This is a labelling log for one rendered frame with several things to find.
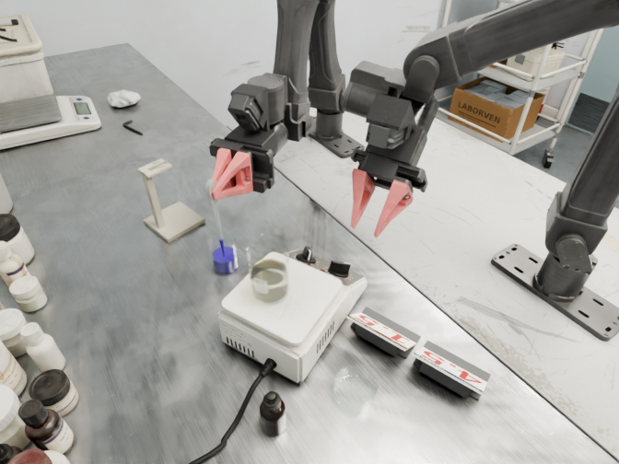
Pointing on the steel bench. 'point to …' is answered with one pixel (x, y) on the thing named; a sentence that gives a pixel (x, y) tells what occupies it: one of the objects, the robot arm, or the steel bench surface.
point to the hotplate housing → (312, 347)
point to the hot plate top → (239, 299)
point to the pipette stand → (178, 215)
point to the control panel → (327, 268)
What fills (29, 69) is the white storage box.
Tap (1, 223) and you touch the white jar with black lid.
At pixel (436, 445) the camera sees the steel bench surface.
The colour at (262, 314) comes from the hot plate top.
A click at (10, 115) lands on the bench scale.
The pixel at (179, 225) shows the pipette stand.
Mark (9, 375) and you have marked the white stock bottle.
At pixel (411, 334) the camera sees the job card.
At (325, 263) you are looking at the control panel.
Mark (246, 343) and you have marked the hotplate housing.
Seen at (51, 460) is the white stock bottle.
